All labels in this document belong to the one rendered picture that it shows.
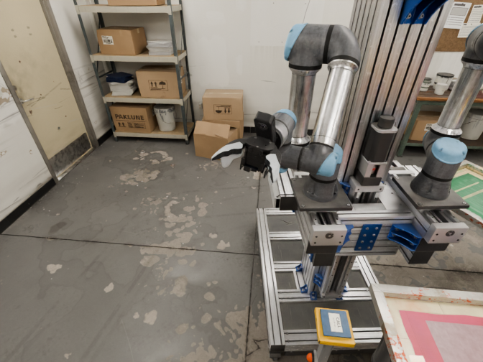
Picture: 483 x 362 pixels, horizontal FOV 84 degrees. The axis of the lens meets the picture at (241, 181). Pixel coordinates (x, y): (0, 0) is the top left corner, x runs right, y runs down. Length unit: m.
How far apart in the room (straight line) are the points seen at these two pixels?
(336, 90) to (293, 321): 1.54
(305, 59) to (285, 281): 1.62
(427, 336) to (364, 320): 0.88
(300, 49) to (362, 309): 1.75
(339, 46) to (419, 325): 1.05
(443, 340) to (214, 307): 1.49
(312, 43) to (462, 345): 1.18
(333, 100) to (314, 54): 0.18
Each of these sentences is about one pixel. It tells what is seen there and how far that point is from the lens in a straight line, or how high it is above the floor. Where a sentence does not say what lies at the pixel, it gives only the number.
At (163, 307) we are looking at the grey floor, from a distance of 2.36.
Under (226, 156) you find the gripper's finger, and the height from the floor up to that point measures 1.67.
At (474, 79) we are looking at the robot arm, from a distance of 1.40.
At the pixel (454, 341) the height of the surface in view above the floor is 0.96.
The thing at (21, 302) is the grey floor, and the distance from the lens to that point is 2.88.
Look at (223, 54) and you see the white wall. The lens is 4.35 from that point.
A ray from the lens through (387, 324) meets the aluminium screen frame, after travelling 1.24.
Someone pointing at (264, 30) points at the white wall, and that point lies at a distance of 4.25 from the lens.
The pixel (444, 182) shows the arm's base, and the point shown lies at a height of 1.34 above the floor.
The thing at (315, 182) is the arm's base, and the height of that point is 1.34.
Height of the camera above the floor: 1.99
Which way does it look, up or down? 35 degrees down
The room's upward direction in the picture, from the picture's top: straight up
